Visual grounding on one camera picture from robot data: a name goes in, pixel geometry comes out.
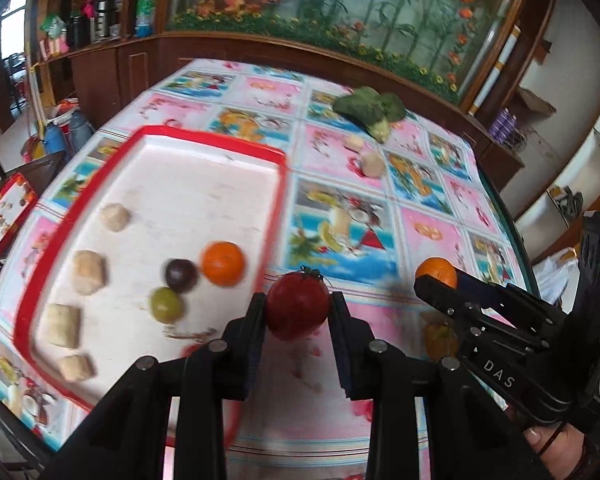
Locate large orange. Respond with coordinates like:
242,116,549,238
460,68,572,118
415,257,458,288

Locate red tomato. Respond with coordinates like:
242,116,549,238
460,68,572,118
265,266,330,341

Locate green round fruit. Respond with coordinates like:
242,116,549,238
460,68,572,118
149,287,185,324

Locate small orange tangerine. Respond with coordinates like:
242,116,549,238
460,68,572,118
200,240,246,287

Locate dark purple fruit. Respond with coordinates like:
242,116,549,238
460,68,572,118
164,259,198,294

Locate beige chunk piece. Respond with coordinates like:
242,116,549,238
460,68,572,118
57,354,94,384

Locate beige yam chunk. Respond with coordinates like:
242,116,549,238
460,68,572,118
360,152,386,179

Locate small beige cube piece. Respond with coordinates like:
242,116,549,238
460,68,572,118
71,250,106,296

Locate beige block piece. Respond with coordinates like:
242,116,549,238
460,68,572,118
42,304,81,349

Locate beige root piece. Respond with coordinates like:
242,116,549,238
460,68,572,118
99,203,131,232

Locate beige yam piece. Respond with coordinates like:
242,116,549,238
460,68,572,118
343,133,365,153

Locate person's right hand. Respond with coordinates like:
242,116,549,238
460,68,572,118
524,425,588,480

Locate red rimmed white tray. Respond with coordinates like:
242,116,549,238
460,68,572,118
12,126,288,410

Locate colourful fruit print tablecloth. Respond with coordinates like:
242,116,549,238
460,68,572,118
0,58,535,479

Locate purple bottles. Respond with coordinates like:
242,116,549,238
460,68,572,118
488,107,517,145

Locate green bok choy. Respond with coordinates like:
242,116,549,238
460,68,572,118
332,87,406,144

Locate wooden display cabinet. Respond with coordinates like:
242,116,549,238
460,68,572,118
24,0,556,188

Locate blue water bottle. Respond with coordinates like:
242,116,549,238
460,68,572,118
135,0,155,38

